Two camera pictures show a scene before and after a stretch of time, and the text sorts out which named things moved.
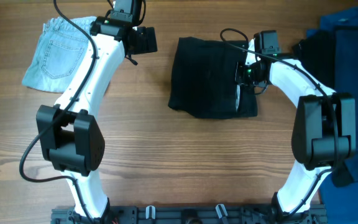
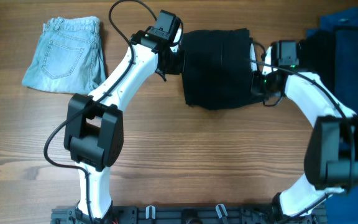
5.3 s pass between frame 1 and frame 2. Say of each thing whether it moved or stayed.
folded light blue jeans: stayed
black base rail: stayed
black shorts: moved
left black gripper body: moved
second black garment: stayed
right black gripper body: moved
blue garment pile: stayed
